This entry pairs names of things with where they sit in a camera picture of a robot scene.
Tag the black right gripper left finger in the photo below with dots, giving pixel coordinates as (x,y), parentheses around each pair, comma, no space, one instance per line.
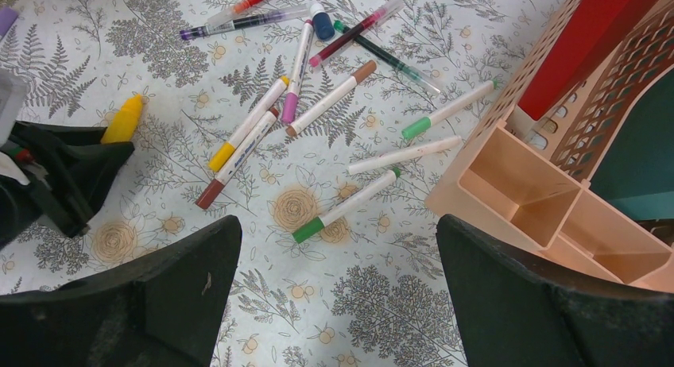
(162,309)

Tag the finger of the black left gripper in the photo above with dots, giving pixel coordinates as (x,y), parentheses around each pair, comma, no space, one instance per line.
(58,210)
(78,165)

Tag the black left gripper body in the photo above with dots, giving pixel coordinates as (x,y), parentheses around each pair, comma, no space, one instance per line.
(18,209)

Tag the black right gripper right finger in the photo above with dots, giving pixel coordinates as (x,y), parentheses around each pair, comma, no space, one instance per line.
(514,308)

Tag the yellow ink bottle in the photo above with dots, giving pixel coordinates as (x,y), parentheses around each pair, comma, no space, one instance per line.
(125,121)

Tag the teal file folder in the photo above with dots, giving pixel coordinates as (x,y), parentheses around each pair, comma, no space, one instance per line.
(636,174)

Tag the red file folder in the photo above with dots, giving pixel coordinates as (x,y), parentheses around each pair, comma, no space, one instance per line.
(594,30)

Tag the floral desk mat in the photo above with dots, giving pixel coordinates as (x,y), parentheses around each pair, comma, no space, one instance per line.
(367,291)

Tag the dark red capped white marker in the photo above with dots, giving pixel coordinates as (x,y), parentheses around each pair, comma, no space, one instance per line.
(238,158)

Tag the peach plastic file organizer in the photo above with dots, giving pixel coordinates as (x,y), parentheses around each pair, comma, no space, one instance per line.
(528,183)

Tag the yellow capped white marker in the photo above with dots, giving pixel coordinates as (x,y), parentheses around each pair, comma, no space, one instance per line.
(234,141)

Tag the purple clear pen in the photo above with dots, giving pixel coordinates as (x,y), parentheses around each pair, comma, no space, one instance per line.
(271,17)

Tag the purple capped white marker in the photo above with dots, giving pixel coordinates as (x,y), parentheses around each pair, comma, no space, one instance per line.
(8,16)

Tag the green capped white marker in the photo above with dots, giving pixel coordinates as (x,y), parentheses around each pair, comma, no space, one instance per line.
(321,221)

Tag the light green capped marker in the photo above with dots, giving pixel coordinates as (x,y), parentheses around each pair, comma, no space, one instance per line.
(424,123)

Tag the plain white marker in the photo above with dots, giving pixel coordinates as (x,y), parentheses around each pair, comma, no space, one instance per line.
(405,154)

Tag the pink capped white marker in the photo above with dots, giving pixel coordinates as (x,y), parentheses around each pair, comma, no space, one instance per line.
(297,73)

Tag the brown capped white marker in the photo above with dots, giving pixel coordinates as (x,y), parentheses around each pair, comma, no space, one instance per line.
(330,99)

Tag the pink clear pen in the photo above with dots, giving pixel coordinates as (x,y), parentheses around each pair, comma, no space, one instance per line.
(382,14)

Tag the orange clear pen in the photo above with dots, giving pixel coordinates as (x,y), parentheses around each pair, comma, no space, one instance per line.
(228,15)

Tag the blue ink bottle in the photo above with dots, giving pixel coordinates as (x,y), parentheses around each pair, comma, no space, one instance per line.
(322,22)

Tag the green clear pen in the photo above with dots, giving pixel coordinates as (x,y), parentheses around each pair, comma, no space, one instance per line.
(412,73)

